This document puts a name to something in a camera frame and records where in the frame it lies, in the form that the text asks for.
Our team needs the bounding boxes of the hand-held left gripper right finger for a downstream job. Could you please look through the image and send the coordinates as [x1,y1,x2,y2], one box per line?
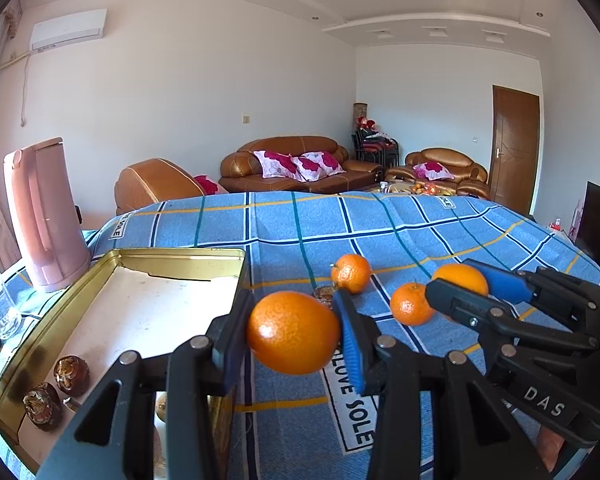
[332,290,524,480]

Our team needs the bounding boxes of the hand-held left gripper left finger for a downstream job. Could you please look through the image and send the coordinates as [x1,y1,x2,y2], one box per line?
[36,287,255,480]

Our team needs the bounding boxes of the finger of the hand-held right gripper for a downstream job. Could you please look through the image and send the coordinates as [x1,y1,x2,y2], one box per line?
[464,258,600,348]
[424,278,598,362]

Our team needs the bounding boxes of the orange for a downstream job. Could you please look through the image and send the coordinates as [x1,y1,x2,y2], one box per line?
[246,291,342,376]
[390,282,436,327]
[432,263,490,323]
[331,254,372,295]

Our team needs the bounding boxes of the gold metal tin box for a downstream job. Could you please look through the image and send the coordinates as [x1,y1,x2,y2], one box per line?
[0,247,253,480]

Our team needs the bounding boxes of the cluttered coffee table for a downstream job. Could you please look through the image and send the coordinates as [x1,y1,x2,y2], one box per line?
[380,180,456,197]

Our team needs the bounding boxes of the blue plaid tablecloth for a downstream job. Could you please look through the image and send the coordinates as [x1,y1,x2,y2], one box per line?
[0,191,600,480]

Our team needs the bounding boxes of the brown wooden door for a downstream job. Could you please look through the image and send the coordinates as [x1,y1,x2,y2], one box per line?
[488,85,541,216]

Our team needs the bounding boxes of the pink floral pillow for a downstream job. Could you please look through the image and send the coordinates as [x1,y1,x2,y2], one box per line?
[252,150,301,179]
[291,151,345,182]
[412,162,453,181]
[192,175,229,196]

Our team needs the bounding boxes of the brown leather armchair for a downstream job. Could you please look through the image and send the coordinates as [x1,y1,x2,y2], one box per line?
[114,158,229,216]
[385,148,491,200]

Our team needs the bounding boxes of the brown leather three-seat sofa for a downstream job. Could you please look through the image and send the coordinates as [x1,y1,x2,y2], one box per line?
[218,135,385,194]

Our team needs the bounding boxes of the stack of dark chairs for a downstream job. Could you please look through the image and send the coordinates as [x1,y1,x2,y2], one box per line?
[351,130,400,168]

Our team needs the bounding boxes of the pink electric kettle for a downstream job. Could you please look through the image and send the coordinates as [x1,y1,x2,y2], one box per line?
[3,137,92,293]

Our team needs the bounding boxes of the clear glass water bottle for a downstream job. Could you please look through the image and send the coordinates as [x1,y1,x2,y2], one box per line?
[0,280,23,341]

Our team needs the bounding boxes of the white air conditioner cable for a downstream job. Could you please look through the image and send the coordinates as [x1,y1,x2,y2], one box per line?
[19,52,31,128]

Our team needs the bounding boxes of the white wall air conditioner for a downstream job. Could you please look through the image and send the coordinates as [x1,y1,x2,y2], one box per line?
[30,8,108,53]

